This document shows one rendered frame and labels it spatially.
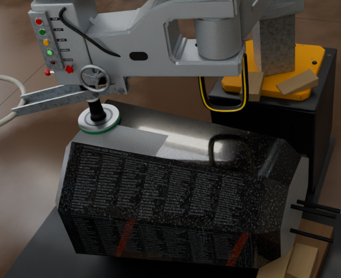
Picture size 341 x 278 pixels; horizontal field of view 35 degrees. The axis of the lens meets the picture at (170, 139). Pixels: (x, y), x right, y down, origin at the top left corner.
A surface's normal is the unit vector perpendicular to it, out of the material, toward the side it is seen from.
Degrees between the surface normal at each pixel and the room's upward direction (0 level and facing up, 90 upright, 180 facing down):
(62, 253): 0
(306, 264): 0
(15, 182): 0
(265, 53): 90
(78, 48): 90
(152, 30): 90
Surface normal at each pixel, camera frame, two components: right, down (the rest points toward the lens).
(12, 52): -0.15, -0.75
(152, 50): -0.21, 0.66
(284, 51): 0.11, 0.64
